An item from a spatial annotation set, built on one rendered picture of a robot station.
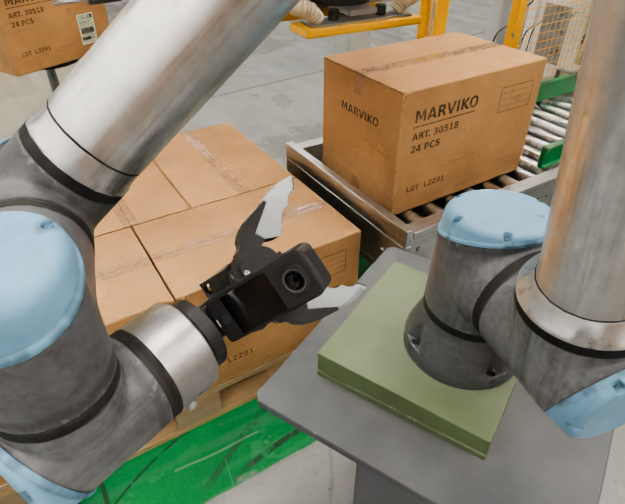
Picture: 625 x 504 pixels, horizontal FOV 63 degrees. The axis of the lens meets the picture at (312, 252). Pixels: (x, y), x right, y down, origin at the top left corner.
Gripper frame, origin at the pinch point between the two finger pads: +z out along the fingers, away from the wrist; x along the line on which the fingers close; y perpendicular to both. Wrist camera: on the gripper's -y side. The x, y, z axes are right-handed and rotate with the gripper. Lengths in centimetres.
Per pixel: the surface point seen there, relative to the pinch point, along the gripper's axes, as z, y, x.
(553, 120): 196, 62, 30
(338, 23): 70, 37, -35
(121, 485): -17, 123, 34
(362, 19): 77, 35, -33
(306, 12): 63, 38, -41
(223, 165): 73, 118, -31
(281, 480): 14, 98, 60
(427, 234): 78, 56, 25
